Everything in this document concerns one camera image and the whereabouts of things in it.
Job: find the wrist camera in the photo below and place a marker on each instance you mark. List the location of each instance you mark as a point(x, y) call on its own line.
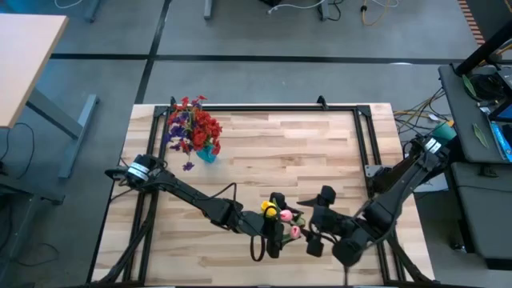
point(314, 248)
point(274, 244)

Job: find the grey metal bracket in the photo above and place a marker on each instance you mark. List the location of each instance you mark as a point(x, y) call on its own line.
point(371, 170)

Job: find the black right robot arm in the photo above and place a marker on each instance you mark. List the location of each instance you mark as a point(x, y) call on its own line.
point(400, 188)

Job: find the teal green cup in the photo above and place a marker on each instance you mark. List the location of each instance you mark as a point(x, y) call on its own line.
point(444, 132)

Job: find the pink tulip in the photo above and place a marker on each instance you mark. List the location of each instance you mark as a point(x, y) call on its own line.
point(295, 231)
point(286, 215)

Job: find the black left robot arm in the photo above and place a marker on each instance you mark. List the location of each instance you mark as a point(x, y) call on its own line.
point(192, 196)

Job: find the grey table leg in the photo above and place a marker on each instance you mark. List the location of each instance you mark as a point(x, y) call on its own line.
point(324, 10)
point(208, 10)
point(93, 10)

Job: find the black aluminium table frame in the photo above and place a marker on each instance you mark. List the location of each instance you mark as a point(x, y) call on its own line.
point(260, 108)

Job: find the red flower bunch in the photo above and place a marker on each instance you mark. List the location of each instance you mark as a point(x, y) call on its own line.
point(204, 128)
point(180, 106)

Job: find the black low bench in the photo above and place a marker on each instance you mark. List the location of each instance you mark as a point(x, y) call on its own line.
point(480, 216)

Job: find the laptop with blue screen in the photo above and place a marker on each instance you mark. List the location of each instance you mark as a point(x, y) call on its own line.
point(505, 112)

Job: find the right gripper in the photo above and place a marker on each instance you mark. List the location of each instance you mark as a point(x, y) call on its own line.
point(328, 222)

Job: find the grey metal desk leg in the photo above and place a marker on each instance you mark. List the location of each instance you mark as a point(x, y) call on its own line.
point(91, 106)

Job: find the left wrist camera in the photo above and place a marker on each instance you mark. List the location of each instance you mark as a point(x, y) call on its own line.
point(274, 244)

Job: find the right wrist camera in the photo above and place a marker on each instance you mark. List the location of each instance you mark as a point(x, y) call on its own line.
point(314, 248)

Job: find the light wood desk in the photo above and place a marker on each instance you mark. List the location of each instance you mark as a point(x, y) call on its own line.
point(24, 60)

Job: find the green leaf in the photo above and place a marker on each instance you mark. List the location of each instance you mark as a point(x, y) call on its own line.
point(469, 86)
point(480, 136)

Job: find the black side table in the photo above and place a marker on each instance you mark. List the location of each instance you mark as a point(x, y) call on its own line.
point(464, 120)

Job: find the teal glass vase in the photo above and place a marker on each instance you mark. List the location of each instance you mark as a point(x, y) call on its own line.
point(206, 154)

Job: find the black diagonal beam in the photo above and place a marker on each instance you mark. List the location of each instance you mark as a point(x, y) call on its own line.
point(486, 48)

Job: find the blue box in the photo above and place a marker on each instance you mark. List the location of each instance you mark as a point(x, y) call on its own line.
point(502, 142)

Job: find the dark metal table base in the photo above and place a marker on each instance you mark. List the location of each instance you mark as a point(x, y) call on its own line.
point(32, 194)

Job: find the white sheet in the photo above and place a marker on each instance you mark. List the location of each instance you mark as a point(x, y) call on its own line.
point(436, 186)

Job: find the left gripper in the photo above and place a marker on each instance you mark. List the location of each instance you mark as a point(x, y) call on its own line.
point(254, 224)

